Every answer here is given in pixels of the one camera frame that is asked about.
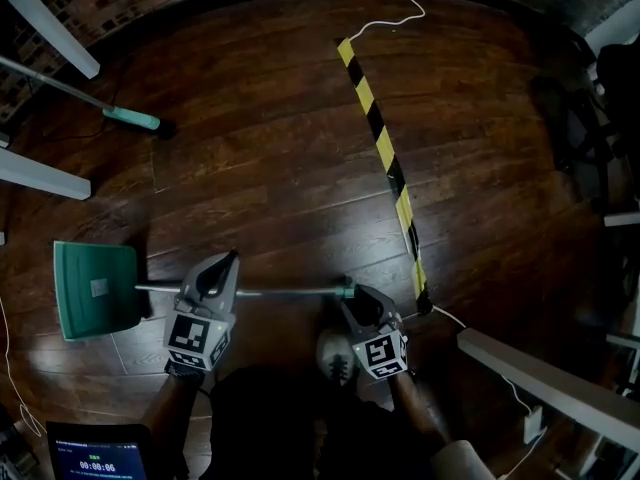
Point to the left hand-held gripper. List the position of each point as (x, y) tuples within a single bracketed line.
[(190, 335)]

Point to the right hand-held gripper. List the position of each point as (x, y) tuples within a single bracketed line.
[(380, 355)]

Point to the person's right forearm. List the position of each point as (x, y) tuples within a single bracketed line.
[(415, 408)]

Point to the person's left forearm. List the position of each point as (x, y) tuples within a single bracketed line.
[(167, 410)]

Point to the person's right white shoe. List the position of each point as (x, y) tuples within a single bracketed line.
[(335, 353)]

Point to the black patterned wristband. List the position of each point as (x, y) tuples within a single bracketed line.
[(184, 370)]

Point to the person's black trousers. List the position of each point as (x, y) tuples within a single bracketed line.
[(280, 428)]

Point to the yellow black striped floor tape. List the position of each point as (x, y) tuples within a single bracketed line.
[(382, 138)]

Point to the person's beige shirt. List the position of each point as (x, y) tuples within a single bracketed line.
[(462, 463)]

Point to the grey desk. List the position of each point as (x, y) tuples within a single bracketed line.
[(550, 383)]

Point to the white power adapter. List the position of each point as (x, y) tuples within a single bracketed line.
[(532, 425)]

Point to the black tablet with timer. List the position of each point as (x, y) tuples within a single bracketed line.
[(97, 458)]

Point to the white square table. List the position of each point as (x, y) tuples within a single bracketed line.
[(45, 23)]

